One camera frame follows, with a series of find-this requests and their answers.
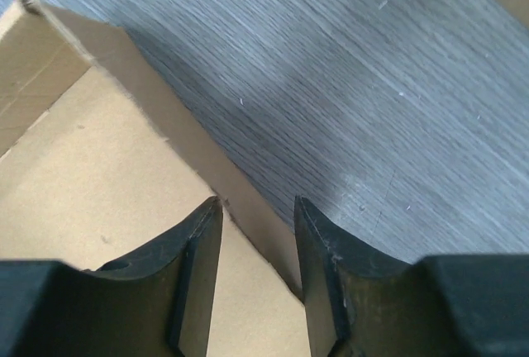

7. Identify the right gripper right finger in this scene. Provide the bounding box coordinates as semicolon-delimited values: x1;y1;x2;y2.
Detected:
294;197;528;356

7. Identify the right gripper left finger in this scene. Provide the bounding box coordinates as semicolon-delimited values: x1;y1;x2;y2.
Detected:
1;197;223;356

